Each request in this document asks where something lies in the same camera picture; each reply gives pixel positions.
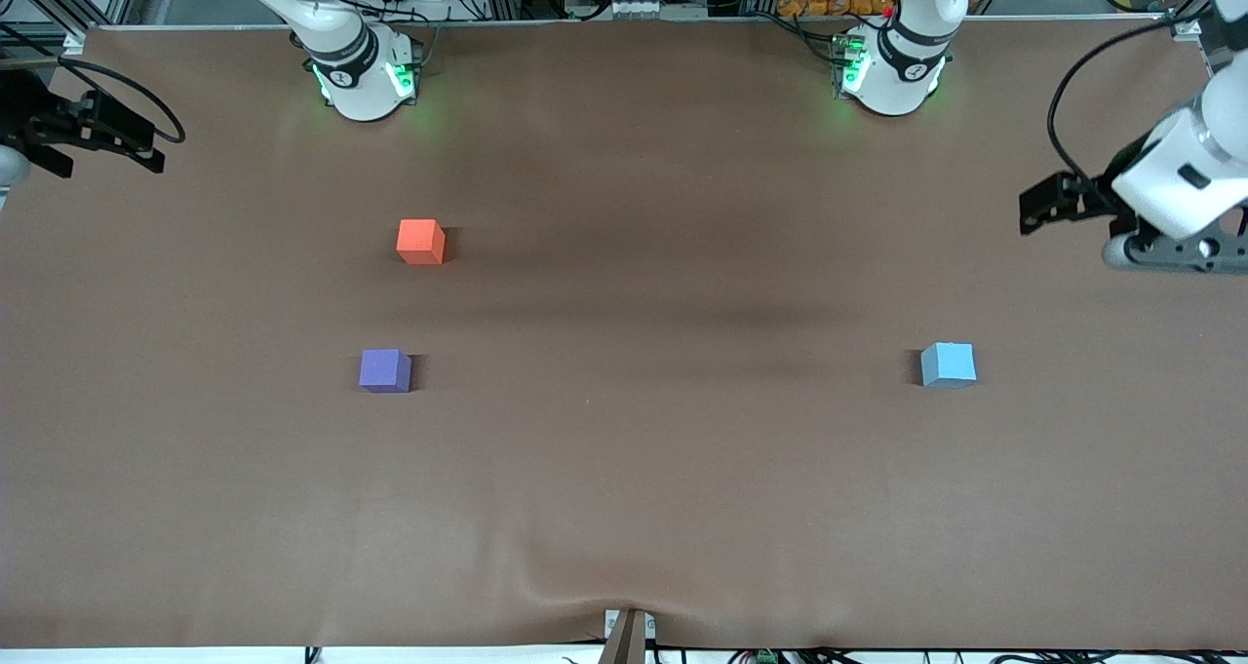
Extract light blue foam block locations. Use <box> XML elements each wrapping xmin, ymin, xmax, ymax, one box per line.
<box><xmin>920</xmin><ymin>342</ymin><xmax>978</xmax><ymax>390</ymax></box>

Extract brown table cloth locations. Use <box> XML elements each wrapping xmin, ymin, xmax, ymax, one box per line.
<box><xmin>0</xmin><ymin>19</ymin><xmax>1248</xmax><ymax>651</ymax></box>

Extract purple foam block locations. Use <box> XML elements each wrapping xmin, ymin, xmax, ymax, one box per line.
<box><xmin>358</xmin><ymin>348</ymin><xmax>412</xmax><ymax>394</ymax></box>

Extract brown camera mount bracket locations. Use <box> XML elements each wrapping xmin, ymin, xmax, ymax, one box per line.
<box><xmin>602</xmin><ymin>607</ymin><xmax>657</xmax><ymax>664</ymax></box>

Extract orange foam block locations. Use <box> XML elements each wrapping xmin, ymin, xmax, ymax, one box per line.
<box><xmin>396</xmin><ymin>218</ymin><xmax>448</xmax><ymax>266</ymax></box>

